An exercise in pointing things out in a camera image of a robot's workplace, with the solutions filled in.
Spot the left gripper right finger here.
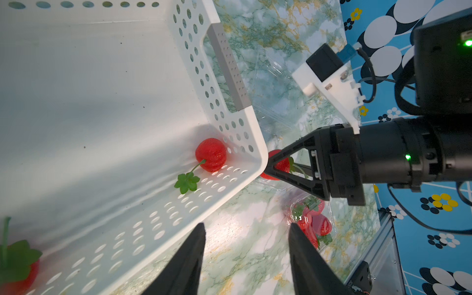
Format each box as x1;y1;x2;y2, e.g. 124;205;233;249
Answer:
288;223;354;295

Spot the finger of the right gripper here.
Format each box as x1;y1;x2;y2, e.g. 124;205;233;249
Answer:
264;130;330;201

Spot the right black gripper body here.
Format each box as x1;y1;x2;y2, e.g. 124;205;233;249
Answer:
317;124;366;206

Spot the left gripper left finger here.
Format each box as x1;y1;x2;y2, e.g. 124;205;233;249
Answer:
143;222;206;295

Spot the clear clamshell container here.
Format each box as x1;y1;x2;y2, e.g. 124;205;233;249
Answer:
285;194;337;251
247;49;337;152

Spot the red strawberry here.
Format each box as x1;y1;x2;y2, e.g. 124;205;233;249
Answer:
1;216;43;295
174;138;227;194

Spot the white perforated plastic basket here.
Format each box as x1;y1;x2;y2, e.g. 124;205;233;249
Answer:
1;1;267;295

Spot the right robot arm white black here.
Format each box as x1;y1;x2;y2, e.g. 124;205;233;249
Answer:
264;8;472;206

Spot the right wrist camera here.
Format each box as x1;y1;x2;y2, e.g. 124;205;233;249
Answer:
292;43;366;135

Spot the right aluminium corner post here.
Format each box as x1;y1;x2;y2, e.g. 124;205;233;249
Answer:
345;209;406;295

